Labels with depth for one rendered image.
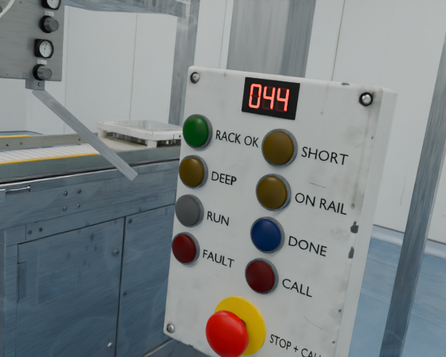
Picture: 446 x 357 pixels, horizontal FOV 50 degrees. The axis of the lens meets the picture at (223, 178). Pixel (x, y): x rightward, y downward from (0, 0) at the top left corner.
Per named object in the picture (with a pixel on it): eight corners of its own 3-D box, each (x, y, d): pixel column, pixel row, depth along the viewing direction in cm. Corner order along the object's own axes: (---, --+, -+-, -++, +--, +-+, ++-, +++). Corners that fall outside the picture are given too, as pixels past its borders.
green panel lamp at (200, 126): (204, 150, 40) (207, 117, 40) (179, 144, 42) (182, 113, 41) (209, 149, 41) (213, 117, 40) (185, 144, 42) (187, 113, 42)
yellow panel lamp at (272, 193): (282, 214, 37) (287, 180, 36) (252, 205, 38) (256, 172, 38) (287, 212, 38) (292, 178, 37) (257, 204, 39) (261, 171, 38)
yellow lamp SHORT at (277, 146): (289, 169, 36) (294, 133, 36) (258, 162, 38) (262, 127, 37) (294, 168, 37) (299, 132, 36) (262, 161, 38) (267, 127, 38)
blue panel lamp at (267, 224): (276, 257, 38) (281, 224, 37) (246, 247, 39) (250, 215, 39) (281, 255, 38) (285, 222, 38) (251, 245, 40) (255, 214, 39)
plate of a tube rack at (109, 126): (152, 141, 138) (153, 134, 137) (95, 128, 151) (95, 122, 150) (202, 137, 158) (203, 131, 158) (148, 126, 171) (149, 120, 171)
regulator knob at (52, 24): (47, 32, 93) (47, 9, 92) (39, 32, 94) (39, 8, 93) (61, 35, 96) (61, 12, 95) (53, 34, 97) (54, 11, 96)
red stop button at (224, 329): (238, 370, 38) (244, 325, 38) (198, 350, 40) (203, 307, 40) (265, 347, 42) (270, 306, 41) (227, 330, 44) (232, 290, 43)
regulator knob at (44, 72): (39, 81, 94) (40, 59, 93) (32, 80, 95) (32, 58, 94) (54, 82, 97) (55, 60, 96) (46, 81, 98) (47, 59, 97)
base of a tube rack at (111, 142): (151, 158, 139) (151, 150, 138) (94, 144, 152) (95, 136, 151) (201, 152, 159) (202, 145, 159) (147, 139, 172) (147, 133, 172)
